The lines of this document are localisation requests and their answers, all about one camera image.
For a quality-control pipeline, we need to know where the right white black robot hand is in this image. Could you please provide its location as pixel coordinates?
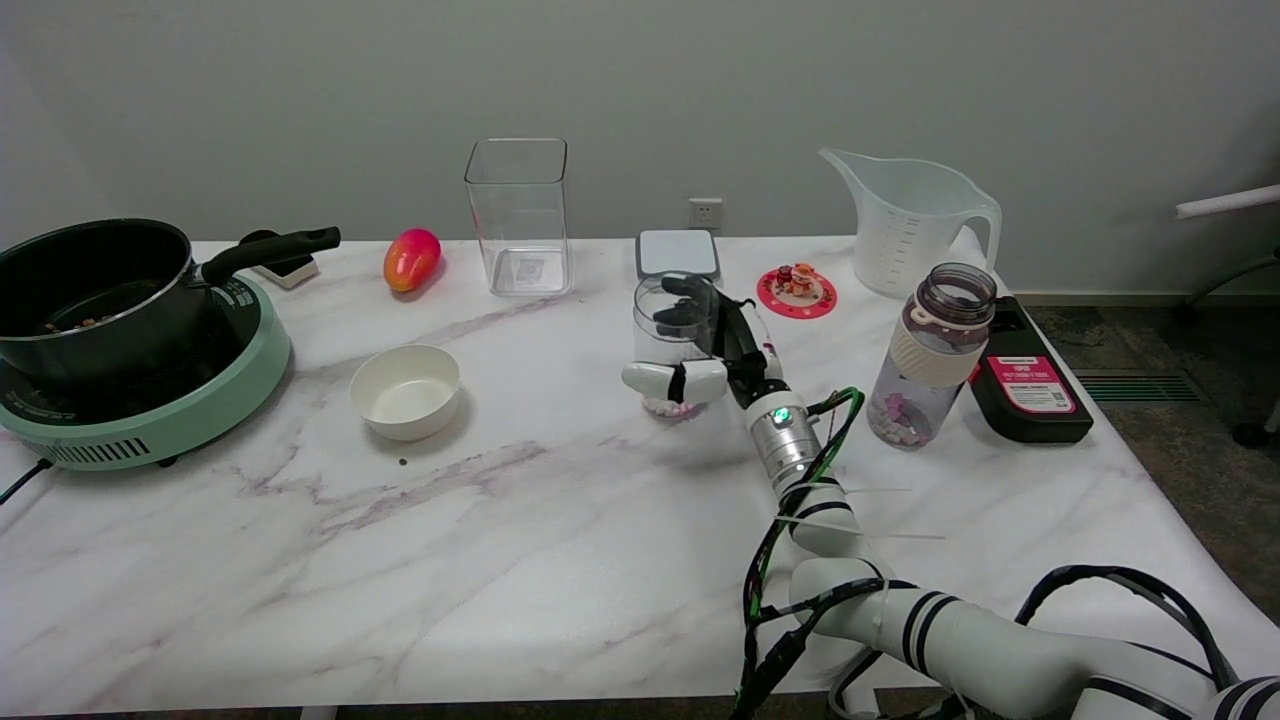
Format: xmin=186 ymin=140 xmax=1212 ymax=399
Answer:
xmin=621 ymin=275 xmax=787 ymax=407

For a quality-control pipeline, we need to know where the clear measuring cup with candies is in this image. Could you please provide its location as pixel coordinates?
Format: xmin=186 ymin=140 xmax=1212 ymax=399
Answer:
xmin=631 ymin=271 xmax=720 ymax=420

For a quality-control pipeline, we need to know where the large clear measuring jug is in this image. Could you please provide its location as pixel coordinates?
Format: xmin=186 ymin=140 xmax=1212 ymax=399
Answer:
xmin=818 ymin=147 xmax=1004 ymax=301

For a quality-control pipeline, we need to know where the red round coaster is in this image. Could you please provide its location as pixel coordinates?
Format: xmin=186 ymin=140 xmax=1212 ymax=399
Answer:
xmin=757 ymin=266 xmax=838 ymax=320

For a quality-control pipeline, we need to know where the white kitchen scale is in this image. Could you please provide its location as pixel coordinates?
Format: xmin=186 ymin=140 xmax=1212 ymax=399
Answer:
xmin=635 ymin=229 xmax=722 ymax=282

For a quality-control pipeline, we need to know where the clear water bottle with candies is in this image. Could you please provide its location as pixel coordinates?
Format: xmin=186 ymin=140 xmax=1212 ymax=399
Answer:
xmin=867 ymin=262 xmax=998 ymax=451

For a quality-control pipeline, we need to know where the clear square plastic container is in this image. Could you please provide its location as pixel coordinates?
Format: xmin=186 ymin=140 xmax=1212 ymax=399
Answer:
xmin=464 ymin=138 xmax=573 ymax=298

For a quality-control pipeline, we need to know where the white zip tie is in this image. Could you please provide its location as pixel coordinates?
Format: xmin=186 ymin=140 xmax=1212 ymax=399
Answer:
xmin=775 ymin=486 xmax=947 ymax=542

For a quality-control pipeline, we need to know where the white bowl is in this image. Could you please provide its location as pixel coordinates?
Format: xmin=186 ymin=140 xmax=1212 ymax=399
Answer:
xmin=349 ymin=344 xmax=463 ymax=442

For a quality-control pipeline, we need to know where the red orange mango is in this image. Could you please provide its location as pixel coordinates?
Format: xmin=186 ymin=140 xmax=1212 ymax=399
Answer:
xmin=383 ymin=228 xmax=443 ymax=294

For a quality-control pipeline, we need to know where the black box with pink label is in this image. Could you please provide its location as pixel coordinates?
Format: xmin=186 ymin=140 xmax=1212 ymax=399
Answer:
xmin=968 ymin=295 xmax=1095 ymax=445

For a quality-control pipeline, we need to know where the floor vent grille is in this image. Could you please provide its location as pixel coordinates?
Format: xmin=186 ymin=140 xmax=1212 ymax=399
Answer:
xmin=1075 ymin=370 xmax=1201 ymax=405

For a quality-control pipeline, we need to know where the green induction cooker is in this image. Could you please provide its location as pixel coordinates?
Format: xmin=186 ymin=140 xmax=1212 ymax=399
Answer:
xmin=0 ymin=272 xmax=293 ymax=472

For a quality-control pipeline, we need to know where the white rod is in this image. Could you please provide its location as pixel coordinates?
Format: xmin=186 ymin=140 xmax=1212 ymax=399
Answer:
xmin=1176 ymin=185 xmax=1280 ymax=220

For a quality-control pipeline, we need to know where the black saucepan with handle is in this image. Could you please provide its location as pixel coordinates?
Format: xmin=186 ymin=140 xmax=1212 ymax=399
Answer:
xmin=0 ymin=218 xmax=342 ymax=386

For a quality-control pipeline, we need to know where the black cooker power cord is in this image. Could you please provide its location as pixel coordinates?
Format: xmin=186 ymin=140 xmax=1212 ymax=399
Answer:
xmin=0 ymin=458 xmax=54 ymax=506

